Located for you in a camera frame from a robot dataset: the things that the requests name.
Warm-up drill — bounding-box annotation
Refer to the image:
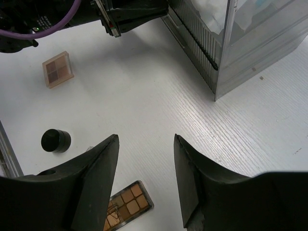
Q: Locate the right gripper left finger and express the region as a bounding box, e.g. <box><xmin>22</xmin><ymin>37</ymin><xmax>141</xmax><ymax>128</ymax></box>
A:
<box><xmin>0</xmin><ymin>134</ymin><xmax>119</xmax><ymax>231</ymax></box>

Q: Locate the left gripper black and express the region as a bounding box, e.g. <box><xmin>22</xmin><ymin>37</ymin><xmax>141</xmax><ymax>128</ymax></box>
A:
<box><xmin>91</xmin><ymin>0</ymin><xmax>169</xmax><ymax>38</ymax></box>

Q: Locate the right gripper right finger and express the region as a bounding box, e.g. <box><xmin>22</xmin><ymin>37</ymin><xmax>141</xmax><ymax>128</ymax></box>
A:
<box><xmin>174</xmin><ymin>135</ymin><xmax>308</xmax><ymax>231</ymax></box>

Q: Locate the clear acrylic drawer organizer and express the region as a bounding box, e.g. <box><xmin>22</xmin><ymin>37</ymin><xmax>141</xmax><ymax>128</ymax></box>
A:
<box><xmin>163</xmin><ymin>0</ymin><xmax>308</xmax><ymax>99</ymax></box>

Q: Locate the cotton pad pack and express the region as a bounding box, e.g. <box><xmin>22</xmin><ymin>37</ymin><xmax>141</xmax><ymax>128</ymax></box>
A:
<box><xmin>232</xmin><ymin>0</ymin><xmax>278</xmax><ymax>33</ymax></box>

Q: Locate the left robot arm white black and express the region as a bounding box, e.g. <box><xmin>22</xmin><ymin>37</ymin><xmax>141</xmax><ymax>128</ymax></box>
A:
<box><xmin>0</xmin><ymin>0</ymin><xmax>168</xmax><ymax>53</ymax></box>

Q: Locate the long brown eyeshadow palette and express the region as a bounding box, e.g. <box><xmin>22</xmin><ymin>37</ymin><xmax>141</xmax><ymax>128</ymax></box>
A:
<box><xmin>103</xmin><ymin>180</ymin><xmax>154</xmax><ymax>231</ymax></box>

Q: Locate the black jar centre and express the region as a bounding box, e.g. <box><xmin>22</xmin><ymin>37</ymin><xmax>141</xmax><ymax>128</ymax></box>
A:
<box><xmin>41</xmin><ymin>129</ymin><xmax>71</xmax><ymax>153</ymax></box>

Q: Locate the four-pan brown eyeshadow palette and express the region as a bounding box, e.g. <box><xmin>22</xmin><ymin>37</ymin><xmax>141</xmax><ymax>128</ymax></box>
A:
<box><xmin>42</xmin><ymin>51</ymin><xmax>74</xmax><ymax>89</ymax></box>

